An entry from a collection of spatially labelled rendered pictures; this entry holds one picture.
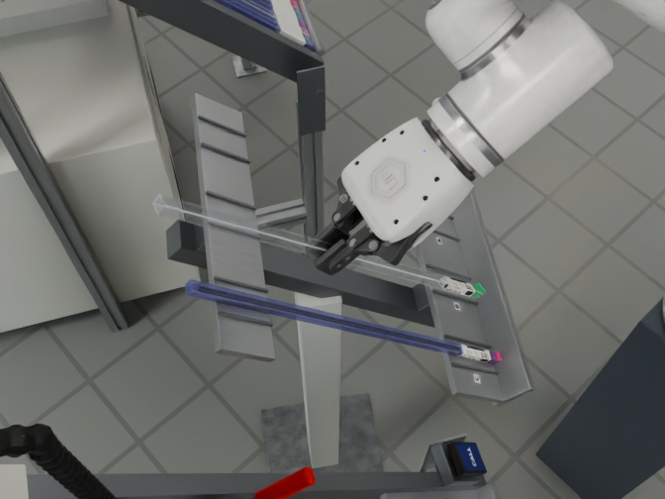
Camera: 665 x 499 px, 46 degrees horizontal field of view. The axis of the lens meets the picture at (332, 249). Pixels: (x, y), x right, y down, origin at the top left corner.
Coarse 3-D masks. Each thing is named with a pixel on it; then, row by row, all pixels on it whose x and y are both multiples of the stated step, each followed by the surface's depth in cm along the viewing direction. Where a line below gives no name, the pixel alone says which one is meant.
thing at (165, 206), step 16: (160, 208) 64; (176, 208) 64; (192, 208) 66; (208, 208) 68; (208, 224) 67; (224, 224) 68; (240, 224) 70; (256, 224) 72; (256, 240) 72; (272, 240) 73; (288, 240) 74; (304, 240) 76; (368, 256) 84; (384, 272) 86; (400, 272) 88; (416, 272) 90; (432, 272) 94
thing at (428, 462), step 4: (456, 436) 102; (460, 436) 102; (464, 436) 102; (444, 440) 101; (448, 440) 101; (452, 440) 102; (456, 440) 102; (460, 440) 103; (432, 444) 101; (436, 444) 101; (428, 448) 102; (428, 452) 104; (428, 456) 106; (432, 456) 106; (424, 460) 108; (428, 460) 107; (432, 460) 108; (424, 464) 109; (428, 464) 109; (432, 464) 110; (424, 468) 111; (436, 468) 113
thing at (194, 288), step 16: (192, 288) 78; (208, 288) 80; (224, 288) 81; (240, 304) 82; (256, 304) 83; (272, 304) 85; (288, 304) 87; (304, 320) 88; (320, 320) 89; (336, 320) 91; (352, 320) 93; (368, 336) 95; (384, 336) 96; (400, 336) 98; (416, 336) 100; (448, 352) 104
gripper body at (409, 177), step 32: (416, 128) 75; (352, 160) 78; (384, 160) 76; (416, 160) 74; (448, 160) 72; (352, 192) 77; (384, 192) 75; (416, 192) 73; (448, 192) 72; (384, 224) 74; (416, 224) 73
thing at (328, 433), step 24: (336, 312) 108; (312, 336) 113; (336, 336) 115; (312, 360) 121; (336, 360) 123; (312, 384) 130; (336, 384) 132; (288, 408) 181; (312, 408) 140; (336, 408) 142; (360, 408) 181; (264, 432) 178; (288, 432) 178; (312, 432) 152; (336, 432) 154; (360, 432) 178; (288, 456) 176; (312, 456) 166; (336, 456) 169; (360, 456) 176
